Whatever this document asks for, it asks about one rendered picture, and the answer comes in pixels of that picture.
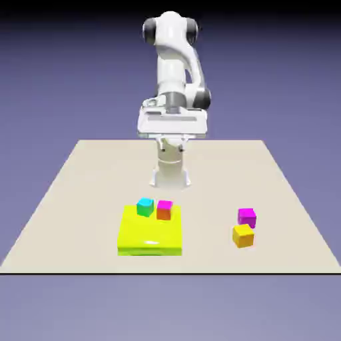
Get small cyan cube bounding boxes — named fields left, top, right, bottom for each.
left=136, top=196, right=155, bottom=218

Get small orange cube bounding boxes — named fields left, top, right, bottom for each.
left=156, top=199, right=174, bottom=221

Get small yellow cube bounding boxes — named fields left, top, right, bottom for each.
left=232, top=223, right=256, bottom=249

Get small magenta cube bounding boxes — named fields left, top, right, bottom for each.
left=237, top=207, right=258, bottom=229

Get large yellow box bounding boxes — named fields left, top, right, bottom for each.
left=117, top=204, right=183, bottom=257

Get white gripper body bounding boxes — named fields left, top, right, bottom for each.
left=137, top=107, right=208, bottom=140

